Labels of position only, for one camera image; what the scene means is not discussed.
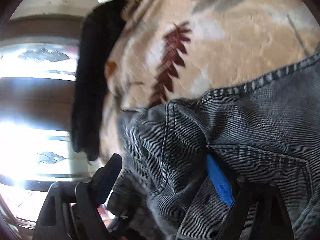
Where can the leaf print quilted blanket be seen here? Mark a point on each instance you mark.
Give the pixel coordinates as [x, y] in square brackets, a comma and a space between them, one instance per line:
[225, 42]

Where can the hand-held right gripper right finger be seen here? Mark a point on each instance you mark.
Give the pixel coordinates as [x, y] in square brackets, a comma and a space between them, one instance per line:
[220, 180]

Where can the black garment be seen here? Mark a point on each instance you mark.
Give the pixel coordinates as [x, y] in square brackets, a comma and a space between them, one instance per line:
[92, 80]

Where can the blue denim pants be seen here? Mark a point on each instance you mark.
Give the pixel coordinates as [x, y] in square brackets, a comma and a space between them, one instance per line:
[250, 130]

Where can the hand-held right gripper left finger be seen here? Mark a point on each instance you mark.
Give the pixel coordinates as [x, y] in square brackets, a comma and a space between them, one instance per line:
[105, 180]

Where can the stained glass window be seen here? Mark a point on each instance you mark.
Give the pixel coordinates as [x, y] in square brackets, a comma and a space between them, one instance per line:
[37, 55]

